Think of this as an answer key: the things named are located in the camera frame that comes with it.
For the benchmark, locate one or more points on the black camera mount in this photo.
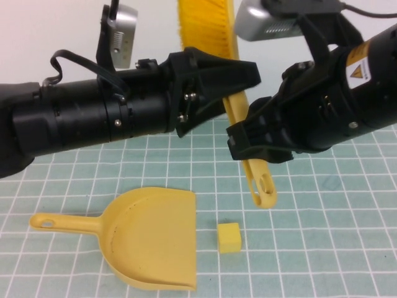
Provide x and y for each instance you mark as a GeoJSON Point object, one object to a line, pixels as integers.
{"type": "Point", "coordinates": [316, 40]}
{"type": "Point", "coordinates": [102, 52]}

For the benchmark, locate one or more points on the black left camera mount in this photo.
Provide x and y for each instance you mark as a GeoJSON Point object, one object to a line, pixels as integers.
{"type": "Point", "coordinates": [102, 52]}

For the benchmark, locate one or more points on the green white-grid tablecloth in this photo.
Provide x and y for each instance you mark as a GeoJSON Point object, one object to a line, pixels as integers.
{"type": "Point", "coordinates": [310, 248]}

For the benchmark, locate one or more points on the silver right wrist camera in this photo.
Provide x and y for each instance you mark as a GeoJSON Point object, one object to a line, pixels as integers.
{"type": "Point", "coordinates": [257, 18]}

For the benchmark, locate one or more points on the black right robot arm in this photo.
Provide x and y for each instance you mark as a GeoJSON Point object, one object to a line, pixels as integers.
{"type": "Point", "coordinates": [372, 102]}

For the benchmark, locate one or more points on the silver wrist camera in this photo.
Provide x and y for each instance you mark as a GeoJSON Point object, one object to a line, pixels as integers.
{"type": "Point", "coordinates": [257, 18]}
{"type": "Point", "coordinates": [124, 37]}

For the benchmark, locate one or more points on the yellow plastic dustpan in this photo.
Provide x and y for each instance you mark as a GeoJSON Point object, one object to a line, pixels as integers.
{"type": "Point", "coordinates": [155, 242]}

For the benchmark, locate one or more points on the yellow hand brush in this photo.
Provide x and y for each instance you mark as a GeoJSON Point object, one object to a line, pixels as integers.
{"type": "Point", "coordinates": [237, 108]}

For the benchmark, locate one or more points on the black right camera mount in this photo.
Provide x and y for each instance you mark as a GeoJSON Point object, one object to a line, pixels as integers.
{"type": "Point", "coordinates": [316, 40]}

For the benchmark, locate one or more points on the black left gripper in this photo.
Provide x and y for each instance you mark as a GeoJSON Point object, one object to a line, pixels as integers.
{"type": "Point", "coordinates": [178, 80]}

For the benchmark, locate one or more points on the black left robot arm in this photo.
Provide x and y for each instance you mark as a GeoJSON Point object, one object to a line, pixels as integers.
{"type": "Point", "coordinates": [77, 108]}

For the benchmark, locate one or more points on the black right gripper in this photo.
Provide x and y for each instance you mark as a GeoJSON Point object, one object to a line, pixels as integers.
{"type": "Point", "coordinates": [304, 102]}

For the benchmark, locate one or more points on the small yellow foam cube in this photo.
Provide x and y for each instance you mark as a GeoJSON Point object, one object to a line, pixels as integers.
{"type": "Point", "coordinates": [229, 239]}

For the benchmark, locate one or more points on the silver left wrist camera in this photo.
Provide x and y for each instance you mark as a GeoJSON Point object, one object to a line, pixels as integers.
{"type": "Point", "coordinates": [124, 37]}

